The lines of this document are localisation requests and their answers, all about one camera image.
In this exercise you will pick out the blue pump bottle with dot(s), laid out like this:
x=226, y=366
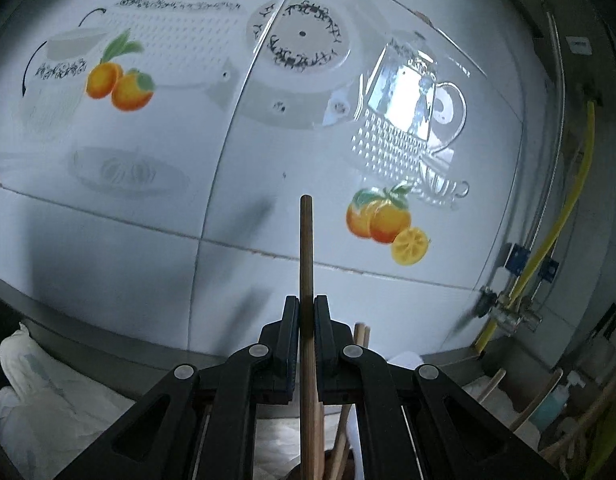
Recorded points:
x=555, y=402

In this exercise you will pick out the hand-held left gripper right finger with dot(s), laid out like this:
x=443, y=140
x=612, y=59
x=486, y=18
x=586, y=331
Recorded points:
x=324, y=360

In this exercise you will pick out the square-tipped wooden chopstick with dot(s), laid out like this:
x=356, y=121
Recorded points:
x=358, y=335

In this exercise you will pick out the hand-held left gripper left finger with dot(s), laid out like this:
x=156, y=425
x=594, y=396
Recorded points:
x=290, y=360

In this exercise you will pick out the yellow-green plastic item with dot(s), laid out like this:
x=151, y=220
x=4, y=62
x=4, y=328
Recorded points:
x=608, y=430

